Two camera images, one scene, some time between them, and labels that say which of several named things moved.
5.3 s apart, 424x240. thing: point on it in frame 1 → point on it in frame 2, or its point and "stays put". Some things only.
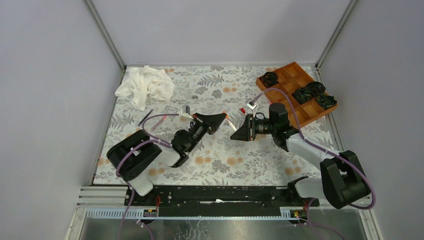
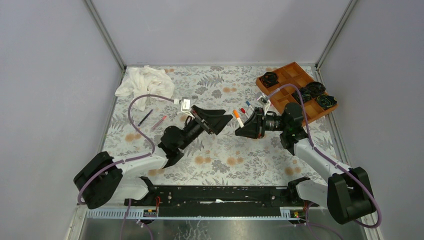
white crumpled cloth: [142, 83] stays put
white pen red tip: [234, 128] → [236, 114]
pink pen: [159, 123] stays put
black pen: [145, 117] stays put
